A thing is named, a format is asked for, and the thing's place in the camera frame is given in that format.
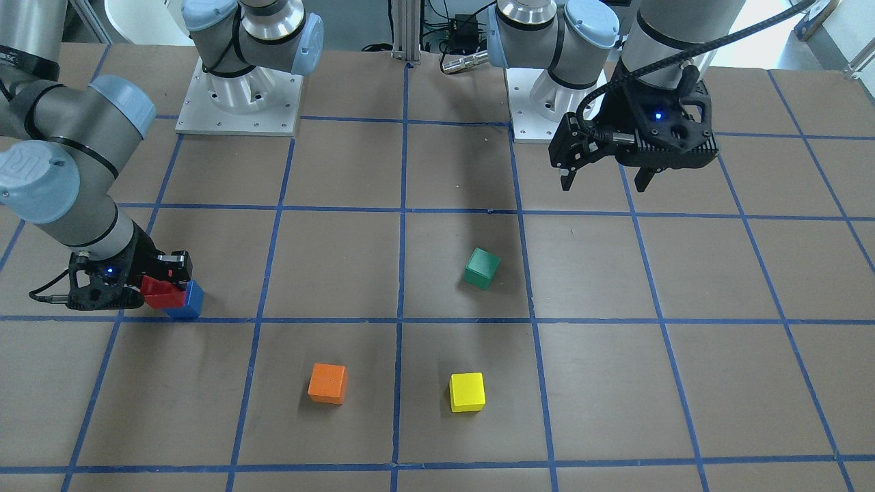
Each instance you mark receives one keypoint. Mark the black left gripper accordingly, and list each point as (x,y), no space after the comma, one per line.
(623,109)

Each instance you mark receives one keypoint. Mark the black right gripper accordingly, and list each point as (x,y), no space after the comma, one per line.
(139,258)

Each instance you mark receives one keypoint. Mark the red wooden block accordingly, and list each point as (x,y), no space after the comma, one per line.
(161,295)

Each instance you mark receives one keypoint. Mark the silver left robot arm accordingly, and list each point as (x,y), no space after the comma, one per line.
(576,40)

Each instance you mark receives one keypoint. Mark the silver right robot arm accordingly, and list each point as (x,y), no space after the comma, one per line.
(72,144)

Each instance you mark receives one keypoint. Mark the blue wooden block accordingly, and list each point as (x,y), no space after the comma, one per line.
(191,303)

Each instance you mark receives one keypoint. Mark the green wooden block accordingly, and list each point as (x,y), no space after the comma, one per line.
(481,268)

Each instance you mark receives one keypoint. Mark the orange wooden block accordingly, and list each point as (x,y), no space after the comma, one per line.
(328,384)

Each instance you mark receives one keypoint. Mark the yellow wooden block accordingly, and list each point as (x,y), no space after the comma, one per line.
(467,392)

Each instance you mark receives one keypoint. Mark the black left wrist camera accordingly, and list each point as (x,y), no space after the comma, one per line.
(672,132)

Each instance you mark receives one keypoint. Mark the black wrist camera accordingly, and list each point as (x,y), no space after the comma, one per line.
(95,285)
(672,132)

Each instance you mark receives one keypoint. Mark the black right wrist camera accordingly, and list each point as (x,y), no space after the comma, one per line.
(95,285)

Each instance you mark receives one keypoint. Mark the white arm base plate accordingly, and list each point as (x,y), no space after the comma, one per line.
(537,103)
(264,102)

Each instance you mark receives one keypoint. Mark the aluminium frame post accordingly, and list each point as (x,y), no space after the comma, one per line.
(406,25)

